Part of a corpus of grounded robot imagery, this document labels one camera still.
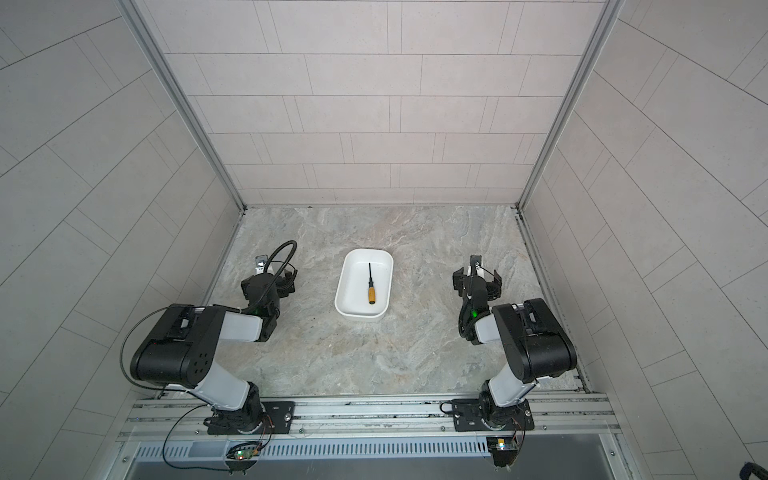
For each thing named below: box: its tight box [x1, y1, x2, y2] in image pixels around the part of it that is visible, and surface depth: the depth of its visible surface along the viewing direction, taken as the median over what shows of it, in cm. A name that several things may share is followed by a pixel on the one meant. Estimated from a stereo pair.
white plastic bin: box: [334, 249, 394, 321], surface depth 96 cm
